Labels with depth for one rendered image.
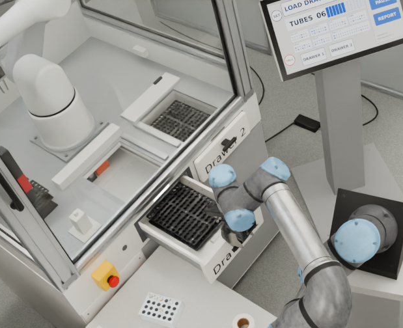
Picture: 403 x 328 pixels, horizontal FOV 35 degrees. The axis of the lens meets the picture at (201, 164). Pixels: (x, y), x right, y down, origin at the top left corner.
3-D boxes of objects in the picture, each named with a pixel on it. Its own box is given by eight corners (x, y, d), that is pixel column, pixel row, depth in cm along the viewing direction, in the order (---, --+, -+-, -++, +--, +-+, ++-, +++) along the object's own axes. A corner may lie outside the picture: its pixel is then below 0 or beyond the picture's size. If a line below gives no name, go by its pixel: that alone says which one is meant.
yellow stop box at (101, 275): (122, 277, 212) (115, 265, 207) (107, 293, 209) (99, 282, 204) (112, 270, 215) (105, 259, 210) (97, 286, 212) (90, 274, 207)
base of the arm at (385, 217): (398, 205, 193) (392, 210, 185) (397, 254, 195) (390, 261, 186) (348, 202, 200) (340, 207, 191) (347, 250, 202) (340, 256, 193)
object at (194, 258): (256, 220, 216) (253, 209, 212) (209, 276, 206) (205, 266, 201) (170, 175, 238) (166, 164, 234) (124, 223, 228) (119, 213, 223)
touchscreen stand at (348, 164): (415, 218, 300) (423, 50, 225) (323, 247, 300) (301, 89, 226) (373, 146, 334) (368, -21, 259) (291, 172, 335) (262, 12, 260)
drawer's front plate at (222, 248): (264, 221, 217) (259, 202, 209) (211, 285, 205) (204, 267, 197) (260, 219, 218) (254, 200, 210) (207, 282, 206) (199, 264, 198)
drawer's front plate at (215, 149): (250, 131, 246) (245, 111, 238) (203, 183, 234) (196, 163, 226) (247, 130, 247) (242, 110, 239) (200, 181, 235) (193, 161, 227)
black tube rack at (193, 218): (230, 218, 219) (226, 207, 214) (198, 255, 212) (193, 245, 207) (183, 192, 231) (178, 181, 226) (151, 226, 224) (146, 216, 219)
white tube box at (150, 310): (184, 306, 209) (181, 300, 206) (174, 328, 204) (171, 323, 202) (152, 297, 214) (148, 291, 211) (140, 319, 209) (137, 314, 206)
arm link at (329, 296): (355, 304, 135) (261, 148, 166) (318, 334, 139) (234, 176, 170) (383, 311, 142) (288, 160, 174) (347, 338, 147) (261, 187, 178)
